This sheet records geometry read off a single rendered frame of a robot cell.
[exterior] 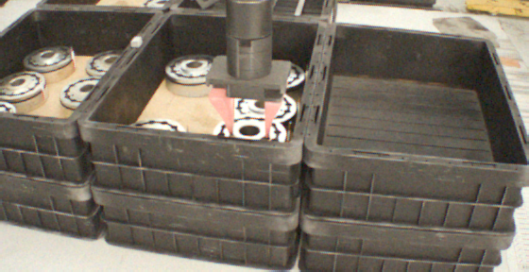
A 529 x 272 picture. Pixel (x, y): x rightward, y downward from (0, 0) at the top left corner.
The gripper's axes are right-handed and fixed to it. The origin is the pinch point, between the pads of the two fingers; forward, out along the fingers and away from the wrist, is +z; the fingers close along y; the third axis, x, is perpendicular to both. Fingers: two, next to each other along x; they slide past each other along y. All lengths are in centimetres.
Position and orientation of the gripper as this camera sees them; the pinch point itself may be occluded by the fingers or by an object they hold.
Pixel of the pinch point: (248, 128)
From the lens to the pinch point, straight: 80.4
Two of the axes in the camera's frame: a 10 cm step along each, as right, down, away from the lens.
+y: -9.8, -1.0, 1.5
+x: -1.8, 5.3, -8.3
